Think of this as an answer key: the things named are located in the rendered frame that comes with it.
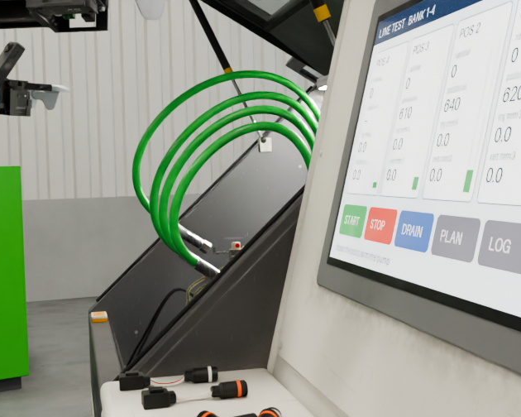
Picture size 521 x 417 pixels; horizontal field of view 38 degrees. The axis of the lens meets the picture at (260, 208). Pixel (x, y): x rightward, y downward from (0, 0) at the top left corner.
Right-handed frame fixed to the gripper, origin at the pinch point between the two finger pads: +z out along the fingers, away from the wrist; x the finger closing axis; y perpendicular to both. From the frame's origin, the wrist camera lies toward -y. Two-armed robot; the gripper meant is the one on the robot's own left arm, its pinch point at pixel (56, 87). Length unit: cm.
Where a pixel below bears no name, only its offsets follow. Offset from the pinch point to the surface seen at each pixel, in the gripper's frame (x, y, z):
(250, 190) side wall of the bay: 46, 20, 22
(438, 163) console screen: 129, 4, -41
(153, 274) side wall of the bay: 37, 39, 3
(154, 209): 66, 18, -21
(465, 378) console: 138, 18, -49
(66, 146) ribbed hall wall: -497, 61, 315
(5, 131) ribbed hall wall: -520, 49, 262
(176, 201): 80, 15, -29
